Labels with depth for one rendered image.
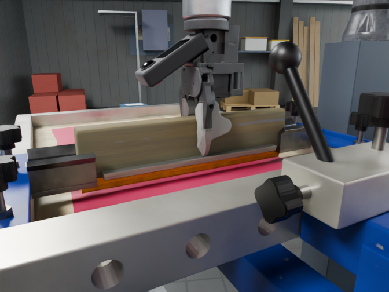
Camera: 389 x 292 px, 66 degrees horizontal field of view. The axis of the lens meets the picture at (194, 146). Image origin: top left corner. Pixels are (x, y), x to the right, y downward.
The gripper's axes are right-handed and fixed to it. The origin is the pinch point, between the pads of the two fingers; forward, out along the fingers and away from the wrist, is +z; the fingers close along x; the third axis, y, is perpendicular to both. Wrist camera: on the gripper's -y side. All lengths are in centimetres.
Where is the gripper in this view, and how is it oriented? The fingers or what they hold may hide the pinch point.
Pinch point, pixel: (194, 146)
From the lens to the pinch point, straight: 52.1
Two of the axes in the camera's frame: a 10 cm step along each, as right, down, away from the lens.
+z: 0.0, 9.6, 2.8
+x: -4.6, -2.5, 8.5
